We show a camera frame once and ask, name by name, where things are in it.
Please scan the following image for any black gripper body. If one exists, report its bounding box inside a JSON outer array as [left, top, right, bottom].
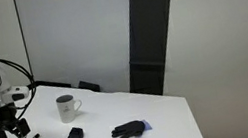
[[0, 101, 20, 127]]

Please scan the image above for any blue cloth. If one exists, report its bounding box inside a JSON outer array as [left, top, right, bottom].
[[140, 117, 154, 133]]

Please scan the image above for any white mug with dark inside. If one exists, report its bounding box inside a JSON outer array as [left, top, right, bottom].
[[55, 91, 86, 125]]

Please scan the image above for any dark wall pillar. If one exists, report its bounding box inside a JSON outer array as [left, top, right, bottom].
[[114, 0, 193, 101]]

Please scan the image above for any black glove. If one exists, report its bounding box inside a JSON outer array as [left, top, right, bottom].
[[109, 118, 149, 138]]

